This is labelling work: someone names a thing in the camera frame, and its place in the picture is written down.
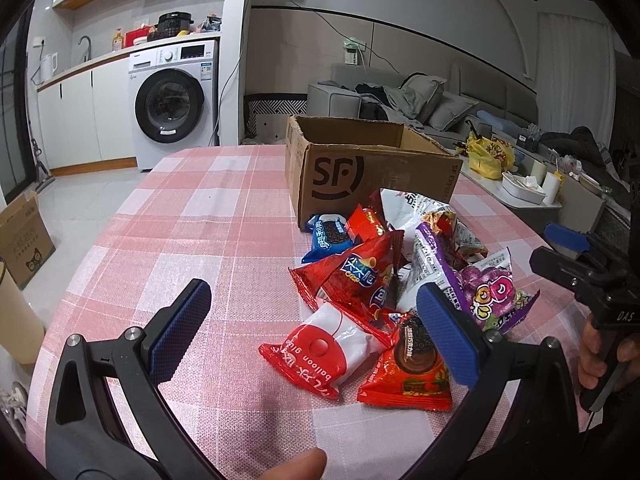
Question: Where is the small red snack packet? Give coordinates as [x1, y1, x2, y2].
[346, 205, 386, 245]

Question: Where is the yellow plastic bag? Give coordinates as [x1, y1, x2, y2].
[465, 132, 515, 180]

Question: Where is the right hand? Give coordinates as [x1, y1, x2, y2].
[577, 314, 640, 390]

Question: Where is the red white balloon snack bag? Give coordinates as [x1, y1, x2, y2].
[258, 301, 400, 401]

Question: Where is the red chocolate pie snack bag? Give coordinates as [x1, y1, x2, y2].
[357, 311, 452, 412]

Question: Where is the white rectangular dish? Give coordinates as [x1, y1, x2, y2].
[501, 172, 544, 205]

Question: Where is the blue oreo snack bag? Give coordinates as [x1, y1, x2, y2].
[302, 214, 352, 264]

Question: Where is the pink plaid tablecloth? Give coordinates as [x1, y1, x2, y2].
[24, 144, 597, 480]

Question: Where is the white kitchen cabinet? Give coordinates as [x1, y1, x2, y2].
[37, 58, 136, 171]

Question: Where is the white electric kettle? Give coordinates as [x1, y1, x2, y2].
[40, 52, 58, 84]

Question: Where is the grey sofa cushion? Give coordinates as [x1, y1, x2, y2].
[399, 73, 447, 122]

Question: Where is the white washing machine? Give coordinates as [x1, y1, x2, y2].
[128, 39, 218, 171]

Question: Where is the red crisp snack bag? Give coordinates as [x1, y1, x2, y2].
[288, 230, 404, 323]

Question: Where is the SF cardboard box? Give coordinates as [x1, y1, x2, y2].
[285, 116, 462, 228]

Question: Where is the cardboard box on floor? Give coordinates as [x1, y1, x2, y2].
[0, 190, 55, 289]

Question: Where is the white noodle snack bag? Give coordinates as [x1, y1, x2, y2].
[380, 188, 488, 312]

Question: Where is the grey sofa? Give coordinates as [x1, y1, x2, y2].
[307, 62, 538, 148]

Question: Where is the white coffee table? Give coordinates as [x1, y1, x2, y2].
[461, 157, 562, 234]

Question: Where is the white paper cup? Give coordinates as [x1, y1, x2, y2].
[542, 172, 562, 206]

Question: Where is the black rice cooker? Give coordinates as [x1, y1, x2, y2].
[154, 11, 193, 39]

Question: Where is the purple grape candy bag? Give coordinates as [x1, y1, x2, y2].
[398, 222, 539, 334]

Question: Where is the left hand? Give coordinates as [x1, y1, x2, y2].
[259, 448, 326, 480]

